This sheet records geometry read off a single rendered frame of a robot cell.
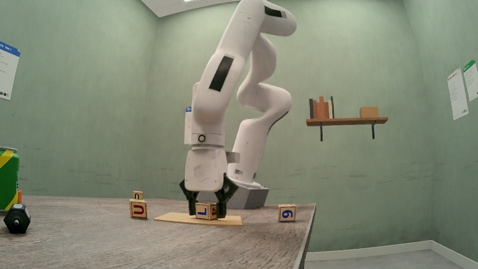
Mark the beige mat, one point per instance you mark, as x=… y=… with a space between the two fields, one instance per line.
x=190 y=219

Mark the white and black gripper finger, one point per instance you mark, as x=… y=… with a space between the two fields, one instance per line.
x=224 y=197
x=191 y=196

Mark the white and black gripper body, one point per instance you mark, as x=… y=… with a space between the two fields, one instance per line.
x=205 y=169

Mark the green and yellow striped can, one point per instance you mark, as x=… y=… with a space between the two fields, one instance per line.
x=9 y=177

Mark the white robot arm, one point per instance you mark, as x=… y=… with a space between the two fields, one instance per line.
x=211 y=96

